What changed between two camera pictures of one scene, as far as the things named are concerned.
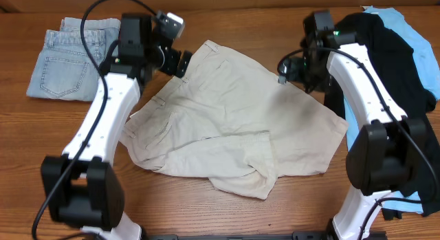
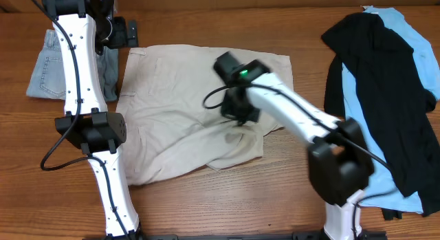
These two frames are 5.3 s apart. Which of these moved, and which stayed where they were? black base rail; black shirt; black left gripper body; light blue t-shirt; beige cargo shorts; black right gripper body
Moved: black right gripper body; black left gripper body; beige cargo shorts
Stayed: black base rail; black shirt; light blue t-shirt
